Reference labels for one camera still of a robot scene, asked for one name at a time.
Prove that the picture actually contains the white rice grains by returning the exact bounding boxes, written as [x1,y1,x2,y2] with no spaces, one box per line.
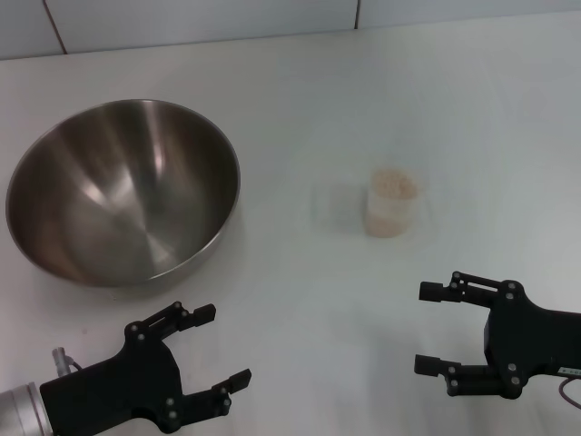
[365,168,419,237]

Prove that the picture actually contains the stainless steel mixing bowl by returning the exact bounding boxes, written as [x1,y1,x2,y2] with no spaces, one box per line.
[5,98,241,288]

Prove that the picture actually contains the silver left cable plug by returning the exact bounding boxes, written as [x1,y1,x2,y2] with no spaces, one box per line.
[52,346,70,376]

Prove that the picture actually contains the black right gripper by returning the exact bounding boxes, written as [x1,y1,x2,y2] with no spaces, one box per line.
[413,271,581,401]

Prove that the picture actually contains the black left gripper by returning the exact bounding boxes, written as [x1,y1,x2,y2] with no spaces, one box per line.
[39,301,252,436]

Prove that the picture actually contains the clear plastic cup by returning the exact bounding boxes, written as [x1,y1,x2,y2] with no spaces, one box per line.
[362,167,421,238]

